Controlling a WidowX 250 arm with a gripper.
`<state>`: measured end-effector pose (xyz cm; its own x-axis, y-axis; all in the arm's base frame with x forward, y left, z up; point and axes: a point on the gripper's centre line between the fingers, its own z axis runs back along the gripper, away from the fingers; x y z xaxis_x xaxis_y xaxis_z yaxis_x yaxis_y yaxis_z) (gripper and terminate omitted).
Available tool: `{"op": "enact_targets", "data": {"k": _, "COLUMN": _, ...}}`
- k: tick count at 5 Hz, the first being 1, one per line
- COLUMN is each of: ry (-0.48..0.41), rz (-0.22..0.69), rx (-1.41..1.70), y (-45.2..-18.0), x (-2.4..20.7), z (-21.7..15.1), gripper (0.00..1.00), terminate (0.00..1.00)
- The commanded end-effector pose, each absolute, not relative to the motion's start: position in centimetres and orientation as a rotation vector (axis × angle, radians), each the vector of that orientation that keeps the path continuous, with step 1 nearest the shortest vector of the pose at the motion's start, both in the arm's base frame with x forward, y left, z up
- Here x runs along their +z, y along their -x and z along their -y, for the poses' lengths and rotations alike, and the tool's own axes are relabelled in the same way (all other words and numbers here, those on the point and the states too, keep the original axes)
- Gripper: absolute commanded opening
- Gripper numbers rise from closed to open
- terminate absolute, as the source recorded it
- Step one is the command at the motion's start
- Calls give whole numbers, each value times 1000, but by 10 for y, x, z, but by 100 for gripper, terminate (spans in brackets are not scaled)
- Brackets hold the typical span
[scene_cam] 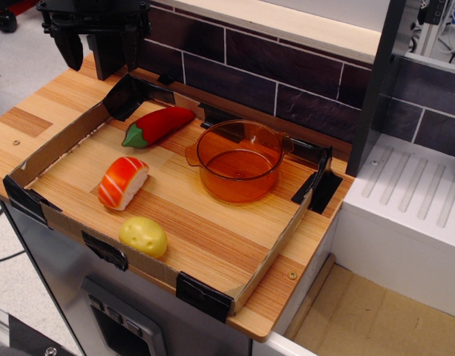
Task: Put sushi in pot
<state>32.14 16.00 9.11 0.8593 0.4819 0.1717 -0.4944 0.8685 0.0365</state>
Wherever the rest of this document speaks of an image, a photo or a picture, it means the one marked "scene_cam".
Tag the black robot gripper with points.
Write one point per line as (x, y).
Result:
(65, 20)

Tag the salmon nigiri sushi toy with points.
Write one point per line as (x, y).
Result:
(123, 179)

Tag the orange transparent plastic pot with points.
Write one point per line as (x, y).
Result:
(239, 160)

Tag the cardboard fence with black tape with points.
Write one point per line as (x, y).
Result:
(227, 259)

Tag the red chili pepper toy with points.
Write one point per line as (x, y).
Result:
(153, 126)

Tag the yellow potato toy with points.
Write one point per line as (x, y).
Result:
(144, 235)

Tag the grey toy oven front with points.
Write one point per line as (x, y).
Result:
(124, 329)

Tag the white toy sink drainboard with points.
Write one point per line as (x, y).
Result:
(397, 223)

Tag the dark grey left post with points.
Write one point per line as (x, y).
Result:
(108, 54)

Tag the dark grey vertical post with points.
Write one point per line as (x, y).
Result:
(393, 45)

